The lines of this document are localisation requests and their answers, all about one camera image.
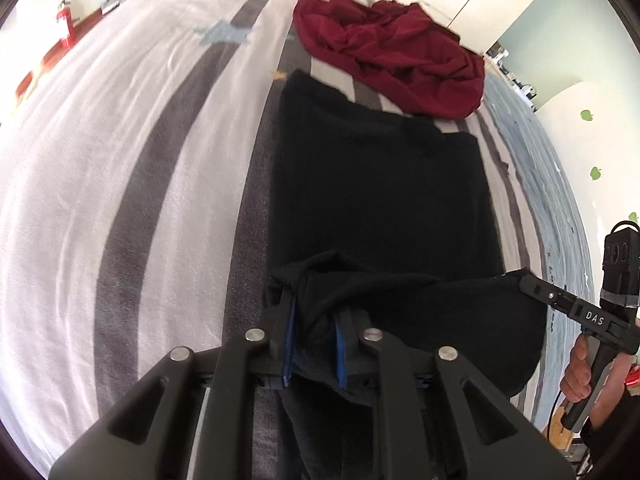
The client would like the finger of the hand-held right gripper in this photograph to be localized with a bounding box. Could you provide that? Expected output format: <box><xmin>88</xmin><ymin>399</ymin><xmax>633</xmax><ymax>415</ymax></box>
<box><xmin>517</xmin><ymin>269</ymin><xmax>581</xmax><ymax>317</ymax></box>

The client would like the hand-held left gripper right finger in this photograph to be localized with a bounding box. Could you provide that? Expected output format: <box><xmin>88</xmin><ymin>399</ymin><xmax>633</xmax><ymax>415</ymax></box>
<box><xmin>332</xmin><ymin>307</ymin><xmax>576</xmax><ymax>480</ymax></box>

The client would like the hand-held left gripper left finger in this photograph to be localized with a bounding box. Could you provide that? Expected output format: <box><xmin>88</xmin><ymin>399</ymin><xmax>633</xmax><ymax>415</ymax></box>
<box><xmin>47</xmin><ymin>290</ymin><xmax>301</xmax><ymax>480</ymax></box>

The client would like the black printed sweatshirt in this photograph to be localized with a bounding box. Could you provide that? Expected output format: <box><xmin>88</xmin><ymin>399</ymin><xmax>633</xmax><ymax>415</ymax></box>
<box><xmin>262</xmin><ymin>69</ymin><xmax>548</xmax><ymax>480</ymax></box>

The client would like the person's right forearm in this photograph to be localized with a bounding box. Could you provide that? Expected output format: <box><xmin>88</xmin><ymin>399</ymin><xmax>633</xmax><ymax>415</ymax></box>
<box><xmin>580</xmin><ymin>390</ymin><xmax>640</xmax><ymax>480</ymax></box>

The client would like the person's right hand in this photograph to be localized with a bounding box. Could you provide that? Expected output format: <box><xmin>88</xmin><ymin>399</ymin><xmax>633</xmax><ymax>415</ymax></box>
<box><xmin>560</xmin><ymin>332</ymin><xmax>640</xmax><ymax>423</ymax></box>

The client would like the wooden cabinet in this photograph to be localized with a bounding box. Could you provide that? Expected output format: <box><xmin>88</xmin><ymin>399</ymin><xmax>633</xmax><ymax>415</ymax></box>
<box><xmin>542</xmin><ymin>425</ymin><xmax>576</xmax><ymax>456</ymax></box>

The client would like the white board with green stickers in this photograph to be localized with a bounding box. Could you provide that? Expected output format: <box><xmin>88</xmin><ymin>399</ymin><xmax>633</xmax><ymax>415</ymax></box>
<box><xmin>535</xmin><ymin>79</ymin><xmax>640</xmax><ymax>241</ymax></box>

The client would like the cluttered white dresser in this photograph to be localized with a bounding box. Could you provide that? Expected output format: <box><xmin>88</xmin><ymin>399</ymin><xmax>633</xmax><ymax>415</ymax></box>
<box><xmin>482</xmin><ymin>45</ymin><xmax>538</xmax><ymax>111</ymax></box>

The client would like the striped bed sheet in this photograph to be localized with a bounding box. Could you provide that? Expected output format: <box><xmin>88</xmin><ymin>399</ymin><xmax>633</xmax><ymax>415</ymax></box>
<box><xmin>0</xmin><ymin>0</ymin><xmax>596</xmax><ymax>480</ymax></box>

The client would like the dark red garment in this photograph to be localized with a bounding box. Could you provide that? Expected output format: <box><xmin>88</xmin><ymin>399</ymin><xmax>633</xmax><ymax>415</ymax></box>
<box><xmin>292</xmin><ymin>0</ymin><xmax>487</xmax><ymax>121</ymax></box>

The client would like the red fire extinguisher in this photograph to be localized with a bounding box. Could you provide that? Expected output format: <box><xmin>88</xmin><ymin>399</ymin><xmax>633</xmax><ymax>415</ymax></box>
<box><xmin>55</xmin><ymin>0</ymin><xmax>77</xmax><ymax>48</ymax></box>

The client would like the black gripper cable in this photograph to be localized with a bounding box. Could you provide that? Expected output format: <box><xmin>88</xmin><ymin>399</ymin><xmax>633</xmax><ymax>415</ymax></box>
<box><xmin>547</xmin><ymin>387</ymin><xmax>568</xmax><ymax>448</ymax></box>

